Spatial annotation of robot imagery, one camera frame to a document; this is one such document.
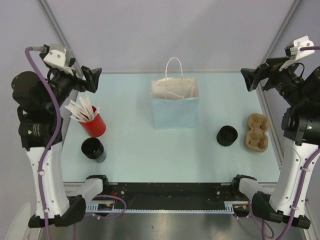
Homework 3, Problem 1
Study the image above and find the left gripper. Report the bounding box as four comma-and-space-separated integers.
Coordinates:
43, 57, 101, 112

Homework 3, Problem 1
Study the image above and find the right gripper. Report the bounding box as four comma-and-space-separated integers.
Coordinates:
241, 56, 308, 107

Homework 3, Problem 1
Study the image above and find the light blue paper bag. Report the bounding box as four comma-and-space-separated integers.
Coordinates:
151, 57, 200, 130

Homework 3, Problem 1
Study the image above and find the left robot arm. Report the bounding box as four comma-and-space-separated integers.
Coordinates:
11, 66, 111, 228

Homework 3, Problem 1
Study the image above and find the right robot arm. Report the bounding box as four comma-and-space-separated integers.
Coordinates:
230, 57, 320, 229

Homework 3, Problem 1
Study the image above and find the red straw cup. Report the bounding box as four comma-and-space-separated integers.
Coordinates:
79, 112, 107, 138

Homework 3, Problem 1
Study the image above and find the brown cardboard cup carrier stack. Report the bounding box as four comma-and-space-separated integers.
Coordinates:
244, 113, 270, 153

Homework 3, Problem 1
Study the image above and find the black cup left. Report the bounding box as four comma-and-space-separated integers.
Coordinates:
81, 137, 107, 163

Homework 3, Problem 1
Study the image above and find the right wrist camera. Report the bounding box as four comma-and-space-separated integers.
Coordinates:
285, 35, 315, 61

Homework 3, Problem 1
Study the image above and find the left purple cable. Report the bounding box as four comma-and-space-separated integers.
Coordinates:
24, 44, 128, 240

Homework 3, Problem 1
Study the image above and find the purple cable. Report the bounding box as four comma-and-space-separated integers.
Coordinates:
24, 44, 128, 240
234, 44, 320, 240

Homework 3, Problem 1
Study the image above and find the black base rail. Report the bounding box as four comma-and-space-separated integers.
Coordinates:
103, 182, 248, 210

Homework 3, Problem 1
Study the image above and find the white cable duct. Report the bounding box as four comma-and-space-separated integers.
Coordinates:
85, 201, 249, 215

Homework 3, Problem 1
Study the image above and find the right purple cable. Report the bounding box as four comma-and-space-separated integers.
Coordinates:
234, 44, 320, 240

